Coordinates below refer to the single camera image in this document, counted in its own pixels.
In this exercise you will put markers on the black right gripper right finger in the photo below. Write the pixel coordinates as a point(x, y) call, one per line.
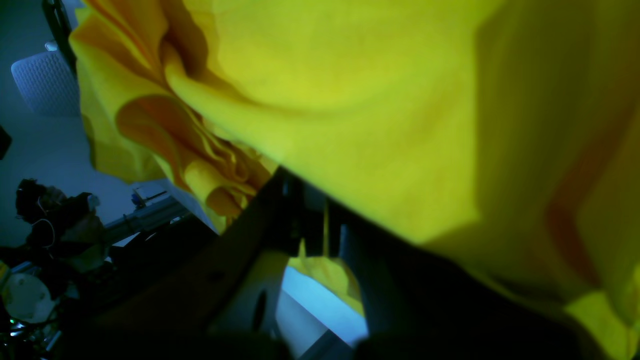
point(421, 306)

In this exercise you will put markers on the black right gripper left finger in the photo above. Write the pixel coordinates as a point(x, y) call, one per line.
point(201, 296)

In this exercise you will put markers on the yellow T-shirt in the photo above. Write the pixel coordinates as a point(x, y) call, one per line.
point(500, 134)

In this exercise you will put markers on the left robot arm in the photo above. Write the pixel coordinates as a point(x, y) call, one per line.
point(58, 275)

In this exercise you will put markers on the white mesh chair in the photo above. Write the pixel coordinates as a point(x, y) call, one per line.
point(47, 85)

